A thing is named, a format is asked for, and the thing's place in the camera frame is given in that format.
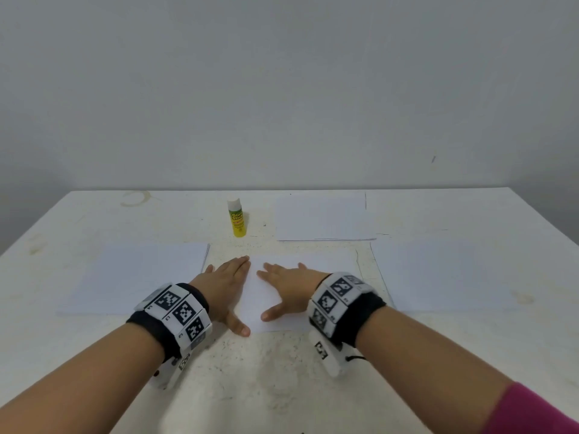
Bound person's right hand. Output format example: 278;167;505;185
255;262;329;324

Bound person's left hand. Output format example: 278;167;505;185
189;256;253;339

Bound glued white paper sheet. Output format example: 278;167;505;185
273;192;378;243
230;256;365;336

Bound yellow glue stick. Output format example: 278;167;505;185
227;198;249;239

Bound stack of white paper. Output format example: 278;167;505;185
60;242;211;316
370;238;523;313

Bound person's right forearm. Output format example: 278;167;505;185
356;306;519;434

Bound person's left forearm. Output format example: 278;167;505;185
0;321;169;434

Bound black marker wristband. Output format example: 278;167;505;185
306;271;389;351
125;281;215;363

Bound pink sleeve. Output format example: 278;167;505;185
478;381;579;434

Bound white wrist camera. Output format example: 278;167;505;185
150;342;197;391
309;328;350;379

